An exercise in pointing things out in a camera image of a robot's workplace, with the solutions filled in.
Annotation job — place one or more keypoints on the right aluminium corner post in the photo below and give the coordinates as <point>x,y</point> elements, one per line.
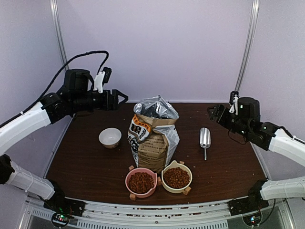
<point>249,42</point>

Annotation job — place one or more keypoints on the right circuit board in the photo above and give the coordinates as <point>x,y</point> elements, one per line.
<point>252,220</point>

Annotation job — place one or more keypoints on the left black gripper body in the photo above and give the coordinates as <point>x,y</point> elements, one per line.
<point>105,103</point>

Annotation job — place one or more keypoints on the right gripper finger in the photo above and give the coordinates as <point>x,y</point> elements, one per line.
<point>220,108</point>
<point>213,113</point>

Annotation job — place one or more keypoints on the wooden bowl stand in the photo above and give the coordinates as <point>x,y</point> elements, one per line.
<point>159,182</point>

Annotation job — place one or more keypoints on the brown kibble in cream bowl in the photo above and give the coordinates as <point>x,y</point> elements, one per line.
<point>176,177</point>

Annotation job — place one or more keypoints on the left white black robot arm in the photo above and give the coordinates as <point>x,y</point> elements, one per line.
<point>80,92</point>

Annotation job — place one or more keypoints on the silver metal scoop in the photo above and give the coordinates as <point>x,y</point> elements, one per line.
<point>205,140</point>

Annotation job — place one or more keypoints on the aluminium corner post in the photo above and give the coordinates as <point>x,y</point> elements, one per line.
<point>249,42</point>
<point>58,31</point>

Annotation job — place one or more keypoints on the brown pet food bag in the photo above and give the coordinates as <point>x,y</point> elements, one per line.
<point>152,134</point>

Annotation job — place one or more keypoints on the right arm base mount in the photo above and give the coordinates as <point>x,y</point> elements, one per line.
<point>252,202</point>

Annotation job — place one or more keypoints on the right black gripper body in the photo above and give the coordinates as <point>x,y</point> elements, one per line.
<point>225,122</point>

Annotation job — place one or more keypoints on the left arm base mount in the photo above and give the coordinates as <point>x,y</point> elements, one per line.
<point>63,205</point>

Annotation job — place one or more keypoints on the left aluminium corner post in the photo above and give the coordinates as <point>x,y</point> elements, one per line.
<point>58,31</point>

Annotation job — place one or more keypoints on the circuit board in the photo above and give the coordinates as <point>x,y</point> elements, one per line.
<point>60,220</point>
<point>252,220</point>

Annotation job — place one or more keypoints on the front aluminium rail frame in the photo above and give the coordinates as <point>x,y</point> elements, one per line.
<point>202,208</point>

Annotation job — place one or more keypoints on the brown kibble in pink bowl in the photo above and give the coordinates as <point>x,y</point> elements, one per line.
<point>141,182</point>

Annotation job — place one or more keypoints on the white ceramic bowl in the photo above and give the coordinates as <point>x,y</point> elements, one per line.
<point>110,137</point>

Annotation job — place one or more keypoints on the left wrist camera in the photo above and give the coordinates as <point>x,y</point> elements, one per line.
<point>101,78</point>

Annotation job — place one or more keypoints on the left circuit board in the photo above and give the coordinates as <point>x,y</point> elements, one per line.
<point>60,220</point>

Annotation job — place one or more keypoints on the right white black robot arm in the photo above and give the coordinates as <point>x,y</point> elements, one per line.
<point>243,117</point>

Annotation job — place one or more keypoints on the cream cat-ear pet bowl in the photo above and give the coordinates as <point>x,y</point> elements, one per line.
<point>173,164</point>

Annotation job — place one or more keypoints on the pink pet bowl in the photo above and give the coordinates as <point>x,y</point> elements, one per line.
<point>141,169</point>

